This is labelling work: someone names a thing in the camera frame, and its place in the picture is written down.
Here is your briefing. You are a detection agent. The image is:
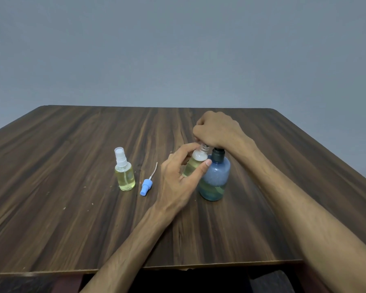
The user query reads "person's left hand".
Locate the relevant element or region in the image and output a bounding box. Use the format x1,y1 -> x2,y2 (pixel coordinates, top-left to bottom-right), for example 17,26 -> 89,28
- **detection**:
152,143 -> 213,221

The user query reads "person's right hand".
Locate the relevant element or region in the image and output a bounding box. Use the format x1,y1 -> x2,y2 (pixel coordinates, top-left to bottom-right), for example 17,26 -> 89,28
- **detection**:
193,111 -> 254,154

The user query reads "person's right forearm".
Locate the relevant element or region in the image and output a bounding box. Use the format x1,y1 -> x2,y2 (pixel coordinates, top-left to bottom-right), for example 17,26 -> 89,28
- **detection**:
229,138 -> 366,293

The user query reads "person's left forearm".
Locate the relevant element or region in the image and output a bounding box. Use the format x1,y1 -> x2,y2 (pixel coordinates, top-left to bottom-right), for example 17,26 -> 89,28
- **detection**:
80,207 -> 184,293

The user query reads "round blue glass bottle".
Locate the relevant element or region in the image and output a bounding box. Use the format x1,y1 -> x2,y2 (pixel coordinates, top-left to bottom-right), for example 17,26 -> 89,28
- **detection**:
198,148 -> 231,202

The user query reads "blue spray nozzle with tube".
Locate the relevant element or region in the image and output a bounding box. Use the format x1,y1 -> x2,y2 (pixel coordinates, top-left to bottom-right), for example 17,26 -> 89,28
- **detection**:
140,162 -> 158,197

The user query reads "small clear spray bottle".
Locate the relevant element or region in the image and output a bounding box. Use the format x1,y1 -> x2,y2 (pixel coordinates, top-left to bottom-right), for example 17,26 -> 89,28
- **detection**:
114,146 -> 136,192

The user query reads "dark grey trouser leg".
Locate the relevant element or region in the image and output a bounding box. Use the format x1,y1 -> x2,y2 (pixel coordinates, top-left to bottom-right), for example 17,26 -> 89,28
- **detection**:
249,270 -> 296,293

